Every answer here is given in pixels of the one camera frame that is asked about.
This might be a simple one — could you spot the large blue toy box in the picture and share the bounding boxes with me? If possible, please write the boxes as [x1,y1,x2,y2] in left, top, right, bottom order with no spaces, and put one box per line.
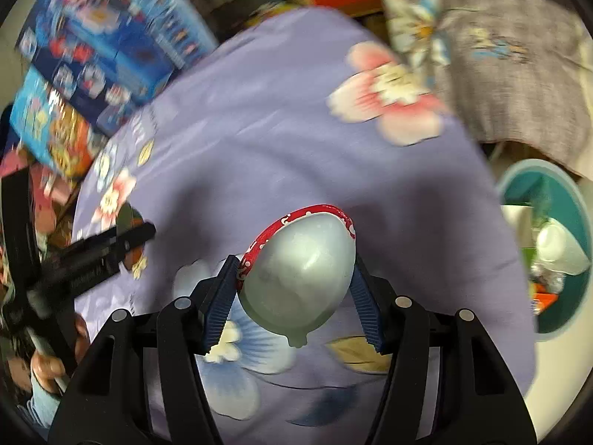
[16,0,218,137]

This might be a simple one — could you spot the white paper napkin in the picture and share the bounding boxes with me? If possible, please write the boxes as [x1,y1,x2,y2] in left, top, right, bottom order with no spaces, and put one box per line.
[536,218,591,275]

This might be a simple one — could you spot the paw patrol gift bag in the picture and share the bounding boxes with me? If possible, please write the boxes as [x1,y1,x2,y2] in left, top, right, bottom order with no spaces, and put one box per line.
[10,67,107,182]

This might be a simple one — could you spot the purple floral tablecloth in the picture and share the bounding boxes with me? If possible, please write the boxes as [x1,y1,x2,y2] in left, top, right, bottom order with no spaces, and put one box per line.
[73,9,536,437]

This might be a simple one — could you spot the pink butterfly wings toy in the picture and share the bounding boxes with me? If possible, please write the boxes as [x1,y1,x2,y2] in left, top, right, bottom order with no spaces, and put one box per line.
[0,148,70,233]

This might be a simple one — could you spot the person left hand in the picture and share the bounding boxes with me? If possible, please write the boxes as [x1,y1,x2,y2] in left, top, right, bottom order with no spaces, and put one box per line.
[30,313,90,395]

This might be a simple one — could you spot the green white carton box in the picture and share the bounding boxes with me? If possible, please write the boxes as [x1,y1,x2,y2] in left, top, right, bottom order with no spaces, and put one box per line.
[501,204,536,266]

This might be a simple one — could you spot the egg shaped plastic shell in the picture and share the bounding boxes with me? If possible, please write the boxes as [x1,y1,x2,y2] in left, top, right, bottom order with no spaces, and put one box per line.
[237,204,356,349]

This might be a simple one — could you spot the teal trash bin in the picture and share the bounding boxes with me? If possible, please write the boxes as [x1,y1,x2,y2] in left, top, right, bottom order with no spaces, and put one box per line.
[497,159,592,337]

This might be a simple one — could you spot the grey floral draped sheet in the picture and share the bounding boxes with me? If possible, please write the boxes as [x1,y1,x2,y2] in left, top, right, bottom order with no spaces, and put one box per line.
[382,0,592,178]

